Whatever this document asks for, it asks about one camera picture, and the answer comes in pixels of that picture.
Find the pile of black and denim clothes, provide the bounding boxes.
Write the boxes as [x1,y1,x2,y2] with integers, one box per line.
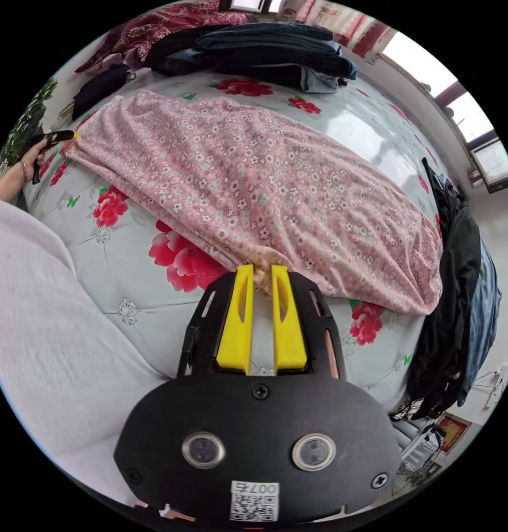
[404,157,505,421]

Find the maroon patterned quilt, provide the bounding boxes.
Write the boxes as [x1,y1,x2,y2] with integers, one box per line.
[74,1,255,75]

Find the window with brown frame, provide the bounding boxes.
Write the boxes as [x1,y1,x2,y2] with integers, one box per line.
[380,40,508,195]

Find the black garment on hanger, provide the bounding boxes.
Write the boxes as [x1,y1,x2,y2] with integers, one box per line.
[70,63,137,122]

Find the pile of dark folded clothes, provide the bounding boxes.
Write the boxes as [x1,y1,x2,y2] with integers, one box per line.
[145,23,359,95]

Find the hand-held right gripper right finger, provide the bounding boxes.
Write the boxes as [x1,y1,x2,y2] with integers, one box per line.
[270,265,308,376]

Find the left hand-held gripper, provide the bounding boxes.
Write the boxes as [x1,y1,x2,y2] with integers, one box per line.
[28,130,81,185]

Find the pink floral pants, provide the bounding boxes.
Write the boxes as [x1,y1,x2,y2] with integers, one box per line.
[64,89,445,316]

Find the person's left forearm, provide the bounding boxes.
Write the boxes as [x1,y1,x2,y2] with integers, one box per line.
[0,164,28,197]

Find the person's body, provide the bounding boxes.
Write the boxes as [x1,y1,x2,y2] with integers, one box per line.
[0,194,176,510]

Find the green plant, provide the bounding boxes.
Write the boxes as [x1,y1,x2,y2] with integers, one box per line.
[0,78,60,172]

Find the person's left hand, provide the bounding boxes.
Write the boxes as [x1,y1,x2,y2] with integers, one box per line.
[19,139,49,185]

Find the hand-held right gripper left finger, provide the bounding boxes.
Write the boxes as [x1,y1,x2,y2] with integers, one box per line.
[215,264,255,376]

